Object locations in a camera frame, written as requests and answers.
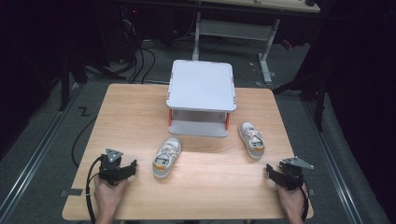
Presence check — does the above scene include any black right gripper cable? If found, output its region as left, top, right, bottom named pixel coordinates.
left=299, top=182, right=311, bottom=222

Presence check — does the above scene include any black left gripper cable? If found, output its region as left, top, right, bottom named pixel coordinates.
left=85, top=156, right=105, bottom=224

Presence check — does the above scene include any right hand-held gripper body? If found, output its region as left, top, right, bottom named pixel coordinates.
left=276, top=156, right=315, bottom=191

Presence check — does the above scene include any black zigzag tape mark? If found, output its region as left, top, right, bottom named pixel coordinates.
left=78, top=105, right=92, bottom=118

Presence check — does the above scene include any person's right hand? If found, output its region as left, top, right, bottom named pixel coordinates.
left=276, top=182, right=308, bottom=219

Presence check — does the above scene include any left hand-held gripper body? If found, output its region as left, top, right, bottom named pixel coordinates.
left=98, top=147, right=126, bottom=187

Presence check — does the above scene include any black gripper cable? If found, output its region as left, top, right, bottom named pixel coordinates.
left=299, top=182, right=311, bottom=222
left=85, top=156, right=105, bottom=224

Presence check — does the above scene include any person's left hand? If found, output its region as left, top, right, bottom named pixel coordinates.
left=93, top=176, right=129, bottom=218

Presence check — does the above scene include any metal floor rail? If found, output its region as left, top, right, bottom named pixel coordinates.
left=302, top=102, right=364, bottom=224
left=0, top=83, right=82, bottom=220

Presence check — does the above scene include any thin black floor cable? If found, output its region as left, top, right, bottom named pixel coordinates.
left=71, top=116, right=98, bottom=169

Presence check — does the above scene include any desk with white metal legs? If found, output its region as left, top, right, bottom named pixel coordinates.
left=191, top=0, right=321, bottom=86

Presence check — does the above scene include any white two-tier shoe rack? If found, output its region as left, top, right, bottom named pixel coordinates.
left=165, top=59, right=237, bottom=139

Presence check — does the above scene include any black metal stand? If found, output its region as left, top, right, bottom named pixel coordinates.
left=272, top=70, right=329, bottom=133
left=58, top=51, right=127, bottom=112

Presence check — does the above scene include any white and tan sneaker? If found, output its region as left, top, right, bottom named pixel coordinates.
left=238, top=121, right=266, bottom=161
left=151, top=136, right=182, bottom=179

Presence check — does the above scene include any bundle of black floor cables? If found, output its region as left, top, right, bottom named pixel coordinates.
left=120, top=17, right=157, bottom=85

